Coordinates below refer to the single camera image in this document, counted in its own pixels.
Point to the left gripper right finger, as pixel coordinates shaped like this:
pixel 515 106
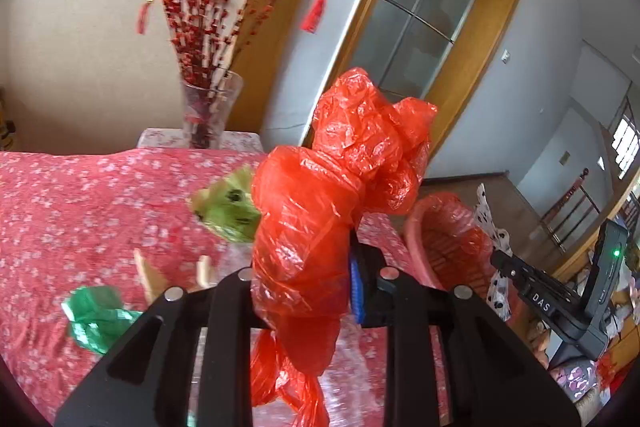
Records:
pixel 491 378

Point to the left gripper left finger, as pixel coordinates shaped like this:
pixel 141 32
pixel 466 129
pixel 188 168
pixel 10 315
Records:
pixel 187 356

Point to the white paw print bag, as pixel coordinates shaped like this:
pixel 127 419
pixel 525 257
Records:
pixel 498 287

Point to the green plastic bag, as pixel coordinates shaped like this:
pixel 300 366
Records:
pixel 97 318

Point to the clear bubble wrap sheet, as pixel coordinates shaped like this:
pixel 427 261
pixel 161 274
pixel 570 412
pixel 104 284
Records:
pixel 353 385

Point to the large orange plastic bag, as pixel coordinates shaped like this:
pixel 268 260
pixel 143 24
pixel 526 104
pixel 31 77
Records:
pixel 368 155

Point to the red lined trash basket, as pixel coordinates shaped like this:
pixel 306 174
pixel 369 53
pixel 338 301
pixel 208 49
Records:
pixel 448 249

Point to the wooden stair railing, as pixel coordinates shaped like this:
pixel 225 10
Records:
pixel 570 213

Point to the beige paper scrap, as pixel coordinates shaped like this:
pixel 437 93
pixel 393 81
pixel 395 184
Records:
pixel 154 283

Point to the pink floral tablecloth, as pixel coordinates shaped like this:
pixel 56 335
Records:
pixel 73 221

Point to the olive paw print bag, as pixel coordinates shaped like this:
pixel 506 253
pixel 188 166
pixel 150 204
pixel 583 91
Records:
pixel 226 207

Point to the glass vase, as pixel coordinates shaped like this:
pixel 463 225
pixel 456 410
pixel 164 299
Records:
pixel 206 110

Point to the wooden glass door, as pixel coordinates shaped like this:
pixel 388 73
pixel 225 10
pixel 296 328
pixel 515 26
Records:
pixel 438 50

